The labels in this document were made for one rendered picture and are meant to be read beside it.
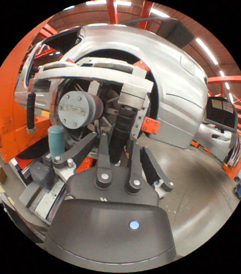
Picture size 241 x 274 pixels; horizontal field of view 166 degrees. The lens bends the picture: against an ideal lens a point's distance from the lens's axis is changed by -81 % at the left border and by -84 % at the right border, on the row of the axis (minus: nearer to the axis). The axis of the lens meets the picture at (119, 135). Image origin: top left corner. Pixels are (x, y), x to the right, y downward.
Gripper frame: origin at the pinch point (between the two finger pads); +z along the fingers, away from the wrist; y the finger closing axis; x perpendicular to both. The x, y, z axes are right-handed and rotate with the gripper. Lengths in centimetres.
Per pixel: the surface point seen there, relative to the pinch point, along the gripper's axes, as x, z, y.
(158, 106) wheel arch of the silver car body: 14.8, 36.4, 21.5
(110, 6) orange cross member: 178, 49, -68
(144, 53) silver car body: 51, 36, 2
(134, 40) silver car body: 62, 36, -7
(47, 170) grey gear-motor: -42, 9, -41
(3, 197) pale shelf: -38, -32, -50
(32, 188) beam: -70, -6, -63
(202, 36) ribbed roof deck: 681, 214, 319
